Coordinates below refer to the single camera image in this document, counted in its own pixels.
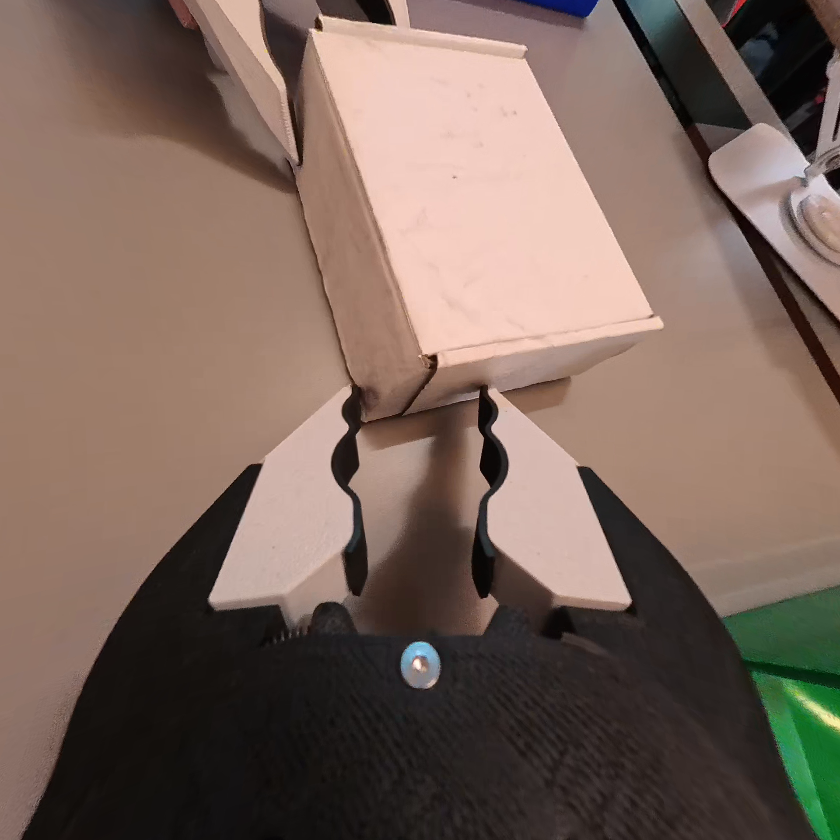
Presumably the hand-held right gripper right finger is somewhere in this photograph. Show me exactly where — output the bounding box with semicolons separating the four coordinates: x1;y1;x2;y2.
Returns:
472;386;633;611

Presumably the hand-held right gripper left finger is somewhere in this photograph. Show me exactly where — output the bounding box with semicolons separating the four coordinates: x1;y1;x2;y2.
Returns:
209;385;367;627

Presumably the white cardboard mailer box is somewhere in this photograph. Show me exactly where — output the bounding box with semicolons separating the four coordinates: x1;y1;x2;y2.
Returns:
293;16;664;422

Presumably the green plastic bin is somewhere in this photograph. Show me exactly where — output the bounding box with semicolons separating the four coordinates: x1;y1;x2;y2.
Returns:
722;587;840;840

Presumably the white stand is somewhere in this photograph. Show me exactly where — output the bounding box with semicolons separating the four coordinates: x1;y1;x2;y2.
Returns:
709;56;840;303

